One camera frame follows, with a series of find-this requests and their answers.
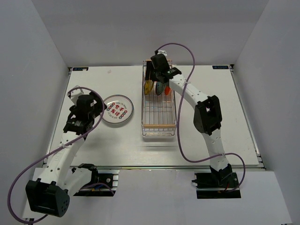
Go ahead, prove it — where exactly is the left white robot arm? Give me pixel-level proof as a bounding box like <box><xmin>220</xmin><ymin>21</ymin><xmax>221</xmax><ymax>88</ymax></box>
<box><xmin>25</xmin><ymin>91</ymin><xmax>106</xmax><ymax>217</ymax></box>

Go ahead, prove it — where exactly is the right blue table sticker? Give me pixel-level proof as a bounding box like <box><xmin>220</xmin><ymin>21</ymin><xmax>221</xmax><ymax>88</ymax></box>
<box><xmin>212</xmin><ymin>65</ymin><xmax>229</xmax><ymax>69</ymax></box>

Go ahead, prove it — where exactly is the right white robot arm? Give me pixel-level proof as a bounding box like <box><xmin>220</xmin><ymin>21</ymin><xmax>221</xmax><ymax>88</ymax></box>
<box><xmin>150</xmin><ymin>53</ymin><xmax>232</xmax><ymax>187</ymax></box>

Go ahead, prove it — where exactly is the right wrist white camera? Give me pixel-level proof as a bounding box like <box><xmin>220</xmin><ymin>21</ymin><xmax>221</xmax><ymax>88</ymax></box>
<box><xmin>155</xmin><ymin>49</ymin><xmax>167</xmax><ymax>56</ymax></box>

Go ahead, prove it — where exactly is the orange plate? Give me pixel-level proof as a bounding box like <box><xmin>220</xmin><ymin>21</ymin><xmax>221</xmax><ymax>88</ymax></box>
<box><xmin>164</xmin><ymin>86</ymin><xmax>171</xmax><ymax>96</ymax></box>

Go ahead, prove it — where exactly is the yellow patterned plate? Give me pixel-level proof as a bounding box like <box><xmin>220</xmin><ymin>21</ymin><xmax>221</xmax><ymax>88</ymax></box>
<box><xmin>144</xmin><ymin>80</ymin><xmax>154</xmax><ymax>95</ymax></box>

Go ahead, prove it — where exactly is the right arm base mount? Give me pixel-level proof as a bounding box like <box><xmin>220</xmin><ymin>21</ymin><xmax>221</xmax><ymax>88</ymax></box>
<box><xmin>191</xmin><ymin>172</ymin><xmax>241</xmax><ymax>199</ymax></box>

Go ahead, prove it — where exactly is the white plate with red print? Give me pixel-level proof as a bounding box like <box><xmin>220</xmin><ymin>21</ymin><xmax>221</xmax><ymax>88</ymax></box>
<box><xmin>103</xmin><ymin>95</ymin><xmax>134</xmax><ymax>124</ymax></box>

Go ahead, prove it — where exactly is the wrist white camera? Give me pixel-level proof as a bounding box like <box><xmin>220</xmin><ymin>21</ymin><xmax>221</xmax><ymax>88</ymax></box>
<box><xmin>155</xmin><ymin>49</ymin><xmax>167</xmax><ymax>56</ymax></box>
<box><xmin>67</xmin><ymin>86</ymin><xmax>93</xmax><ymax>104</ymax></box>

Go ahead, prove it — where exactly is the blue green floral plate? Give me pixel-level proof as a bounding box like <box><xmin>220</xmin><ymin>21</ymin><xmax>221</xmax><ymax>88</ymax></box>
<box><xmin>155</xmin><ymin>82</ymin><xmax>166</xmax><ymax>96</ymax></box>

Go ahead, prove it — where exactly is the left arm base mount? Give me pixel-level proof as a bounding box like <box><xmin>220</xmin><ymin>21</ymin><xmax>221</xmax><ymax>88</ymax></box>
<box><xmin>74</xmin><ymin>170</ymin><xmax>119</xmax><ymax>197</ymax></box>

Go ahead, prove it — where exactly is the blue table sticker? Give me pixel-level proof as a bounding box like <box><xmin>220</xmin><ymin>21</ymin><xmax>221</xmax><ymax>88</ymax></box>
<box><xmin>72</xmin><ymin>67</ymin><xmax>89</xmax><ymax>71</ymax></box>
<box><xmin>212</xmin><ymin>65</ymin><xmax>229</xmax><ymax>69</ymax></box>

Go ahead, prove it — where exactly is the metal wire dish rack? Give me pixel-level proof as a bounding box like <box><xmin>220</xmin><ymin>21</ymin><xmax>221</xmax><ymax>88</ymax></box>
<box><xmin>141</xmin><ymin>60</ymin><xmax>177</xmax><ymax>139</ymax></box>

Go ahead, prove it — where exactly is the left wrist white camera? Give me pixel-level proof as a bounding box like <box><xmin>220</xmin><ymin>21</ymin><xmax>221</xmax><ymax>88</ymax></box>
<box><xmin>67</xmin><ymin>86</ymin><xmax>93</xmax><ymax>104</ymax></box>

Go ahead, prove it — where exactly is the left blue table sticker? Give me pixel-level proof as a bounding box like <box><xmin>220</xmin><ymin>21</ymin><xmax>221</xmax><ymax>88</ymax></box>
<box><xmin>72</xmin><ymin>67</ymin><xmax>89</xmax><ymax>71</ymax></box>

